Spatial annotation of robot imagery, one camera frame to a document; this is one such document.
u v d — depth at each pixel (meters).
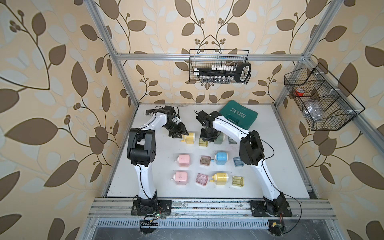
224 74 0.86
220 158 0.85
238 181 0.83
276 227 0.72
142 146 0.54
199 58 0.91
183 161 0.83
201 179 0.85
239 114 1.08
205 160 0.91
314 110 0.70
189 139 0.95
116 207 0.76
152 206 0.67
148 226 0.72
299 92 0.81
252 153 0.60
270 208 0.65
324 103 0.73
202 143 0.99
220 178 0.77
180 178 0.77
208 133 0.83
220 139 0.91
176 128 0.85
